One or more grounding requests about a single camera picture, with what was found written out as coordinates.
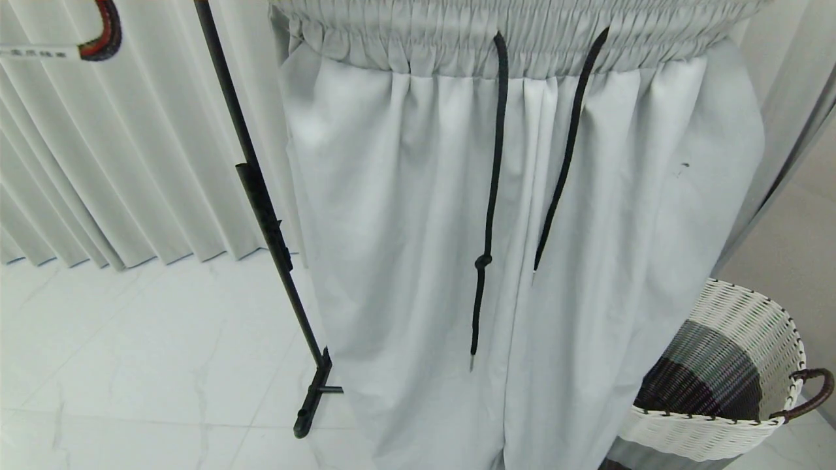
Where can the pale grey shorts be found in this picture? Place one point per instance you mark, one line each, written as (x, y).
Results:
(405, 228)

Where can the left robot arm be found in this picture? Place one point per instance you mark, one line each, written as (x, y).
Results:
(108, 39)

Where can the black clothes rack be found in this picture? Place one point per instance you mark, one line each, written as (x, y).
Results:
(261, 196)

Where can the white laundry basket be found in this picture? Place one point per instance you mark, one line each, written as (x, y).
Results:
(751, 313)

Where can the white curtain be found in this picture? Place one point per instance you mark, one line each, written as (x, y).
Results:
(130, 130)

